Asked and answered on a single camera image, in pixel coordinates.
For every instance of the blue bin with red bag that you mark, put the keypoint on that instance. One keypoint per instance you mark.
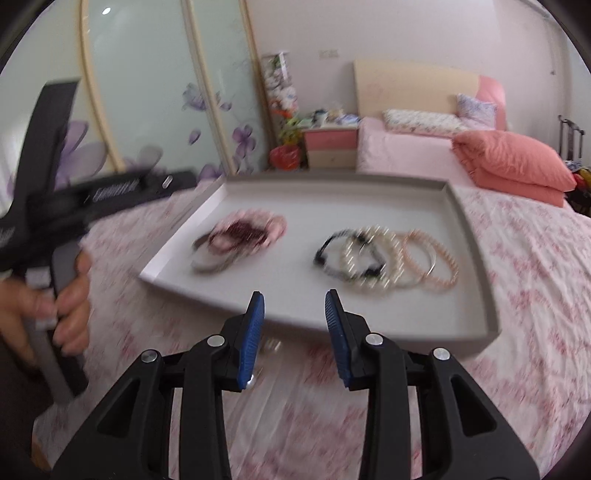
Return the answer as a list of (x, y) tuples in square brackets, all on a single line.
[(284, 159)]

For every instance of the clear tube of plush toys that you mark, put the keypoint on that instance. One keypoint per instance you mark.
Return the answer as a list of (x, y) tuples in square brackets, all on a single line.
[(279, 92)]

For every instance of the floral glass sliding wardrobe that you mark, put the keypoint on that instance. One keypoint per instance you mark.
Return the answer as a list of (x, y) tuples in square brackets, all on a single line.
[(147, 83)]

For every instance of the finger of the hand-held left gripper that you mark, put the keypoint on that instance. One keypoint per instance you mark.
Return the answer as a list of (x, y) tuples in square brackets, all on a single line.
[(48, 138), (138, 187)]

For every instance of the floral pink bedspread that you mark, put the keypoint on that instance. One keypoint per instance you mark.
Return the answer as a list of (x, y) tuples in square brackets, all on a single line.
[(531, 258)]

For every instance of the pink bed mattress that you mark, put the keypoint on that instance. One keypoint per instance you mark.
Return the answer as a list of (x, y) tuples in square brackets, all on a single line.
[(397, 152)]

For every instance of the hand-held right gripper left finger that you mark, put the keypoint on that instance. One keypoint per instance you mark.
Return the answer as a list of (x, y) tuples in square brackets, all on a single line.
[(251, 341)]

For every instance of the white wall socket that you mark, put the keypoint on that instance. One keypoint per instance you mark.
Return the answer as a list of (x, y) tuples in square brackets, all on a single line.
[(330, 53)]

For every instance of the person's left hand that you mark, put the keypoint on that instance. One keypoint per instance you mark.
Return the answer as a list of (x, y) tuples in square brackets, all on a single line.
[(71, 314)]

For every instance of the pink and cream nightstand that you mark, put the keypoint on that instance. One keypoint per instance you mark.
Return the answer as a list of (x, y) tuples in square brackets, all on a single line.
[(330, 147)]

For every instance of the cream and pink headboard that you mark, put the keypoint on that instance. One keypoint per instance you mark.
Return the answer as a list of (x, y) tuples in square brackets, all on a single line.
[(406, 83)]

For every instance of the cartoon print pillow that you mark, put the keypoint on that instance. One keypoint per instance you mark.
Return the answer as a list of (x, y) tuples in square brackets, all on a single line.
[(420, 122)]

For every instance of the light blue cloth item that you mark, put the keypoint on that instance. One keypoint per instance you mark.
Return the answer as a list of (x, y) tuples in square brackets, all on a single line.
[(347, 121)]

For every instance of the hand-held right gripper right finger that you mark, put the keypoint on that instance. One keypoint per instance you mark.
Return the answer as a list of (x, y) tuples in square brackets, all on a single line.
[(334, 332)]

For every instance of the dark wooden chair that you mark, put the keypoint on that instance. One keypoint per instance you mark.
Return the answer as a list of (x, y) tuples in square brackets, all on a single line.
[(570, 138)]

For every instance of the folded salmon quilt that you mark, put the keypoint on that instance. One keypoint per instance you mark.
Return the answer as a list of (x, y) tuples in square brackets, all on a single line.
[(508, 161)]

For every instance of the purple floral cushion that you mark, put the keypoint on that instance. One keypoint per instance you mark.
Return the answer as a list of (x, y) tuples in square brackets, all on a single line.
[(475, 108)]

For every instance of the white mug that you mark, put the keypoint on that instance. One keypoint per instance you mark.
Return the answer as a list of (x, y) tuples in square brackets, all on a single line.
[(319, 119)]

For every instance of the white shallow cardboard tray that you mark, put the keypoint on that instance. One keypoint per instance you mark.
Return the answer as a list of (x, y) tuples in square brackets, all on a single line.
[(295, 221)]

